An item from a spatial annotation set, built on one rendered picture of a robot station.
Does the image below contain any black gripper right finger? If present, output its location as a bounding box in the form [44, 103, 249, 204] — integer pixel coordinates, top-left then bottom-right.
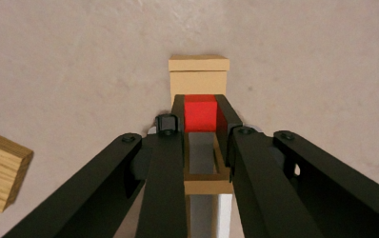
[214, 94, 379, 238]

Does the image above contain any light wood plank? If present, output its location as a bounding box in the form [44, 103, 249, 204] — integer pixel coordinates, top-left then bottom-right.
[0, 135, 33, 213]

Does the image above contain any red cube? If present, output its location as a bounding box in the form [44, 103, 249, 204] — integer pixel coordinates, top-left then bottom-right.
[185, 94, 217, 132]

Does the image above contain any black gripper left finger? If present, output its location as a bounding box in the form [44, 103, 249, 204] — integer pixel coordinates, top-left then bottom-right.
[1, 94, 188, 238]

